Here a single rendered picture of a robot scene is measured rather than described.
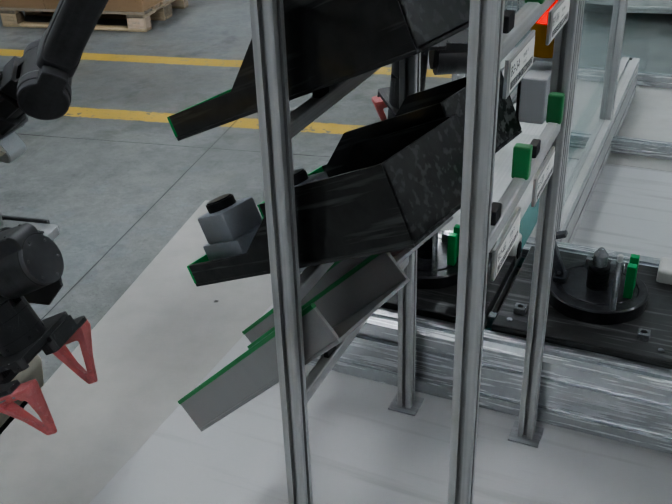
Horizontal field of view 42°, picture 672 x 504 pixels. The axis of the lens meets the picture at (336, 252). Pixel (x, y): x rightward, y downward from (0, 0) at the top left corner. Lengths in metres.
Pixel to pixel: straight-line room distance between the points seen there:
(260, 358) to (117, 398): 0.46
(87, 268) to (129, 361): 2.08
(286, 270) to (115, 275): 2.63
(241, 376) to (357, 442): 0.31
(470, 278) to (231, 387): 0.34
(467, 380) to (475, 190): 0.17
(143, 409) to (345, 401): 0.29
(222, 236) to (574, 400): 0.55
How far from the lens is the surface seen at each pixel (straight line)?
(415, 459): 1.16
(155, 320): 1.46
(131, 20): 6.67
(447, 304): 1.25
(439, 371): 1.23
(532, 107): 1.34
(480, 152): 0.64
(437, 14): 0.68
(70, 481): 1.20
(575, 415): 1.22
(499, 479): 1.14
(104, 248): 3.57
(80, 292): 3.30
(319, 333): 0.81
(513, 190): 0.79
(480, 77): 0.63
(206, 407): 0.99
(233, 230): 0.86
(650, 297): 1.32
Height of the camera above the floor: 1.65
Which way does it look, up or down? 29 degrees down
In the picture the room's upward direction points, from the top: 2 degrees counter-clockwise
